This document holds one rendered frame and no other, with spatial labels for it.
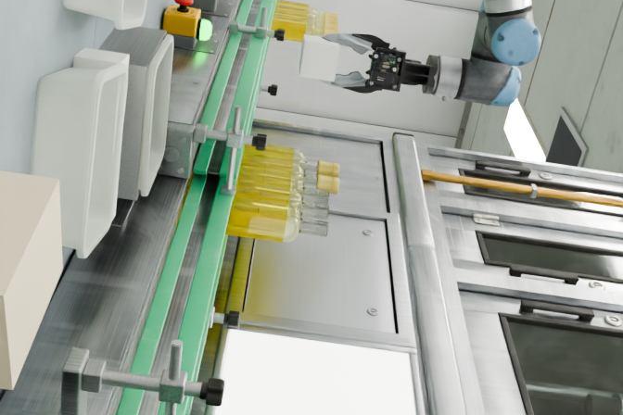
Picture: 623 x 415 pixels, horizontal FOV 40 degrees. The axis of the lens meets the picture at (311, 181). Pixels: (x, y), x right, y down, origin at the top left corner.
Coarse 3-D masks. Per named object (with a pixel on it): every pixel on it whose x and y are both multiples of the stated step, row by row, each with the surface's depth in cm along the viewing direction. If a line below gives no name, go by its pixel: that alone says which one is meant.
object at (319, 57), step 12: (312, 36) 166; (312, 48) 146; (324, 48) 146; (336, 48) 146; (300, 60) 158; (312, 60) 147; (324, 60) 147; (336, 60) 147; (300, 72) 147; (312, 72) 147; (324, 72) 147
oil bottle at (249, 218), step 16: (240, 208) 153; (256, 208) 154; (272, 208) 155; (288, 208) 156; (240, 224) 154; (256, 224) 154; (272, 224) 154; (288, 224) 154; (272, 240) 155; (288, 240) 155
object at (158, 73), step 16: (160, 48) 130; (160, 64) 139; (160, 80) 141; (160, 96) 142; (144, 112) 127; (160, 112) 143; (144, 128) 128; (160, 128) 145; (144, 144) 128; (160, 144) 146; (144, 160) 130; (160, 160) 144; (144, 176) 131; (144, 192) 132
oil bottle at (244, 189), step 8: (192, 176) 161; (240, 184) 160; (248, 184) 161; (256, 184) 161; (264, 184) 162; (240, 192) 158; (248, 192) 158; (256, 192) 159; (264, 192) 159; (272, 192) 160; (280, 192) 160; (288, 192) 161; (296, 192) 161; (272, 200) 158; (280, 200) 158; (288, 200) 158; (296, 200) 159
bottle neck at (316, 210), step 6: (306, 204) 161; (312, 204) 161; (318, 204) 161; (324, 204) 162; (306, 210) 160; (312, 210) 160; (318, 210) 160; (324, 210) 161; (306, 216) 161; (312, 216) 161; (318, 216) 161; (324, 216) 161
